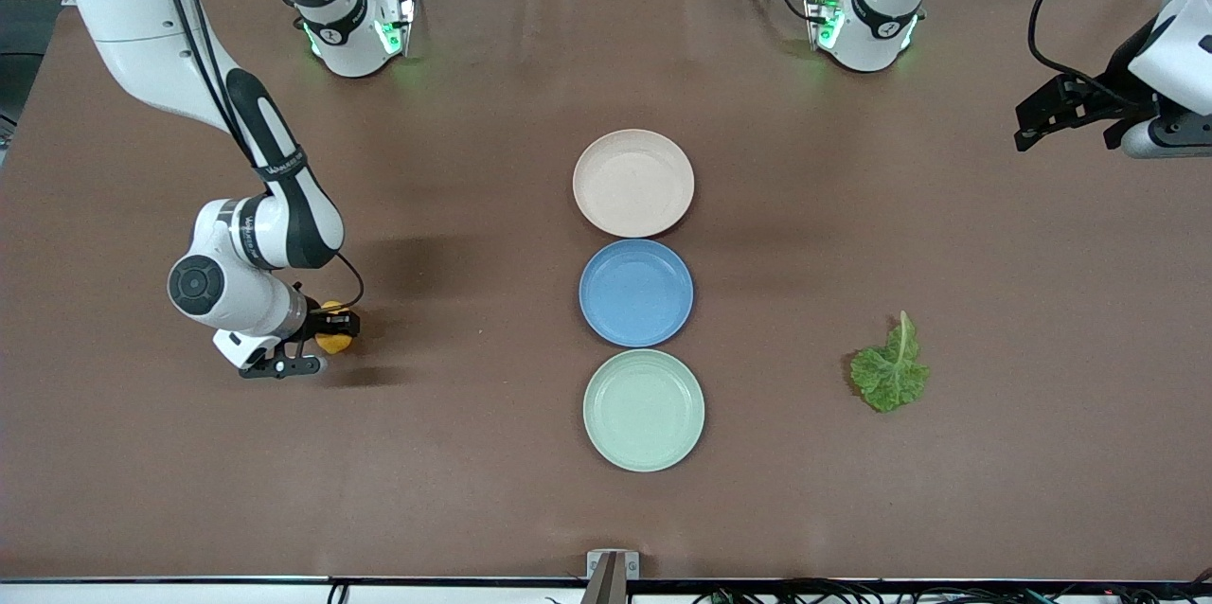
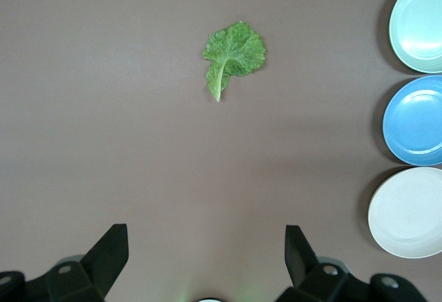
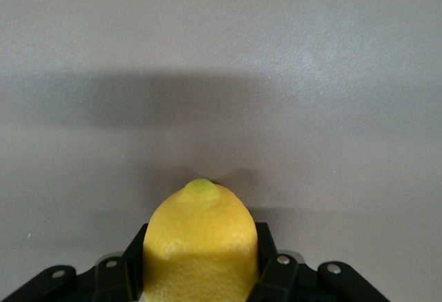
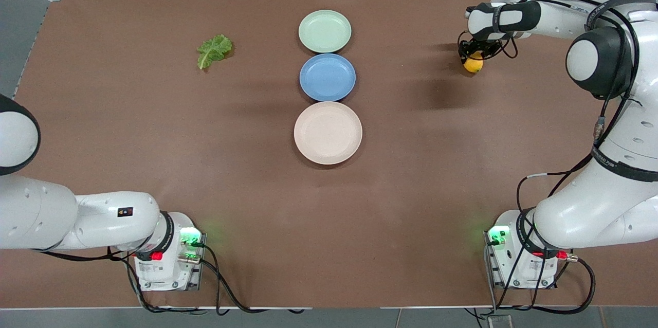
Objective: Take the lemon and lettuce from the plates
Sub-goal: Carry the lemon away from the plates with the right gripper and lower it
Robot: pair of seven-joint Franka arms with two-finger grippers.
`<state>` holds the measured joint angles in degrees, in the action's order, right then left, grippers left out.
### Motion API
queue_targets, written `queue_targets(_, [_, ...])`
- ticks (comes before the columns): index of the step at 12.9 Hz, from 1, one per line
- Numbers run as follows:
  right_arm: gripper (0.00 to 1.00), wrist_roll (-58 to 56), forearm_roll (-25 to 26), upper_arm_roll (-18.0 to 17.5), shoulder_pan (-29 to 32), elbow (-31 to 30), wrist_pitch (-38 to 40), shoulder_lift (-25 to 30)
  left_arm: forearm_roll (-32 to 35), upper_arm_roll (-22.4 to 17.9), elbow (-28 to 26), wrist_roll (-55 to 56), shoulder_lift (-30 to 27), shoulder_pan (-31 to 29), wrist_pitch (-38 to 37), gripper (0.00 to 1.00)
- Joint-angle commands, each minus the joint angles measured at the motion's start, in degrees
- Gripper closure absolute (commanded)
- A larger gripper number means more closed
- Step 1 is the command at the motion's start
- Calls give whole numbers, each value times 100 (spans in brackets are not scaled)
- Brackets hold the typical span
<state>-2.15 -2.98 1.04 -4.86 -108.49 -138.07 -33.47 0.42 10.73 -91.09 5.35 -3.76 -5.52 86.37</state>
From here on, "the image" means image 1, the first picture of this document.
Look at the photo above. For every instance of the grey metal camera bracket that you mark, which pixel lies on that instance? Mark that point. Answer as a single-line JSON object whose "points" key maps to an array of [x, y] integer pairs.
{"points": [[612, 566]]}

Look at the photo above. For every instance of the green lettuce leaf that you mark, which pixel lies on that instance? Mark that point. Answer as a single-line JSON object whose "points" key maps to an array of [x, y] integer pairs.
{"points": [[890, 377]]}

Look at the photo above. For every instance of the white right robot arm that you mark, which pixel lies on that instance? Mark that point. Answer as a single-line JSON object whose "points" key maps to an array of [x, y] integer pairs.
{"points": [[142, 17]]}

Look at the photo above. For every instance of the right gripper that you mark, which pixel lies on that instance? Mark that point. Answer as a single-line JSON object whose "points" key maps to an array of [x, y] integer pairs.
{"points": [[313, 324]]}

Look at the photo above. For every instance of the beige round plate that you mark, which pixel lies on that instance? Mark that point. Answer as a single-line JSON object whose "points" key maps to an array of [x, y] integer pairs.
{"points": [[633, 183]]}

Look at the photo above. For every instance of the blue round plate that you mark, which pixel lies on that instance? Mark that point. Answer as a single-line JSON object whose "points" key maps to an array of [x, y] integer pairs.
{"points": [[635, 293]]}

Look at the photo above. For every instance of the brown table cover mat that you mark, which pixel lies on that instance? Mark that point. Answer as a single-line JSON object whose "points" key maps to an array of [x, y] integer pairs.
{"points": [[284, 471]]}

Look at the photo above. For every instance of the white table edge rail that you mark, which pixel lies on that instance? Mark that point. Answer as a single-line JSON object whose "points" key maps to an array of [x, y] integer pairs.
{"points": [[142, 593]]}

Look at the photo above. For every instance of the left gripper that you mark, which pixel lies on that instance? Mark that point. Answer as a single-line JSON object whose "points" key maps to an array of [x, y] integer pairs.
{"points": [[1115, 86]]}

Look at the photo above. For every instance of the light green round plate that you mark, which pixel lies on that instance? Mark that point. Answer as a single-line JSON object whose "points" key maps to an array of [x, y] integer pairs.
{"points": [[644, 410]]}

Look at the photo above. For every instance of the yellow lemon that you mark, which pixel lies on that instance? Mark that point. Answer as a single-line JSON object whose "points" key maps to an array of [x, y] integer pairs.
{"points": [[333, 345]]}

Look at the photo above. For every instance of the base connector box green light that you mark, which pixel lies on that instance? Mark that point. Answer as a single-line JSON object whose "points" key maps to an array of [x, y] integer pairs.
{"points": [[396, 25], [822, 17]]}

